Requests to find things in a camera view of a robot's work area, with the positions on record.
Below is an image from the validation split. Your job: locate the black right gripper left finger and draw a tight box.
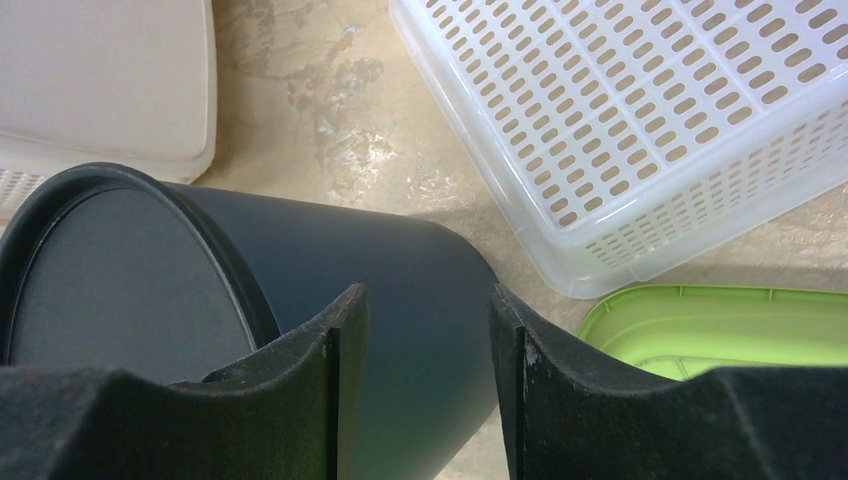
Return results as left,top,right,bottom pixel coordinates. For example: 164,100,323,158
1,284,370,479

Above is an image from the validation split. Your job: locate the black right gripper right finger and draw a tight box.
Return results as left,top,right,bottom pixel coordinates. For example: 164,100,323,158
489,286,847,479

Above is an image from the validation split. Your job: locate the lime green plastic basin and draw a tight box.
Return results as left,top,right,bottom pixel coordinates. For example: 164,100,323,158
577,285,847,381

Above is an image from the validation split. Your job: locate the black cylindrical bucket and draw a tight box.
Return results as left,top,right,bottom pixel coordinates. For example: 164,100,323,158
1,164,497,479

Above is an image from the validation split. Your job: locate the white lattice plastic basket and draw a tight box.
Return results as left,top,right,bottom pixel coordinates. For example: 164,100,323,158
389,1,847,299

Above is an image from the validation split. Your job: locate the cream perforated storage basket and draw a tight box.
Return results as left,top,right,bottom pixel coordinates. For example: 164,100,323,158
1,1,217,221

